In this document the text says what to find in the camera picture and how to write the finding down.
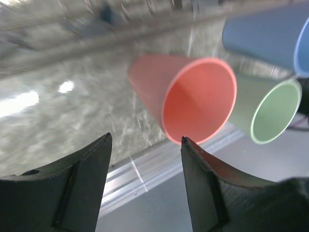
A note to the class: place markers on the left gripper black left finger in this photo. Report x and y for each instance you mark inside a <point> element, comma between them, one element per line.
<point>63,196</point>

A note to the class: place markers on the grey wire dish rack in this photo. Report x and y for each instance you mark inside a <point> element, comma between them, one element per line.
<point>39,33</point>

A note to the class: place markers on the pink plastic cup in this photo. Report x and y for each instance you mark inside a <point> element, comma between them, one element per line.
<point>187,97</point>

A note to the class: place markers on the blue plastic cup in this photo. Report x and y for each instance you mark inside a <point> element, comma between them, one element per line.
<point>279,36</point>

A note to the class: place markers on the aluminium mounting rail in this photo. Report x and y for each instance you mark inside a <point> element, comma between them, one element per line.
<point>156,171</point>

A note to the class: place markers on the green plastic cup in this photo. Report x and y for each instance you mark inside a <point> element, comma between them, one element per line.
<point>265,107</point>

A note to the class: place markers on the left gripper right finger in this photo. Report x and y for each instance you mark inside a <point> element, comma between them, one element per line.
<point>222,198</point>

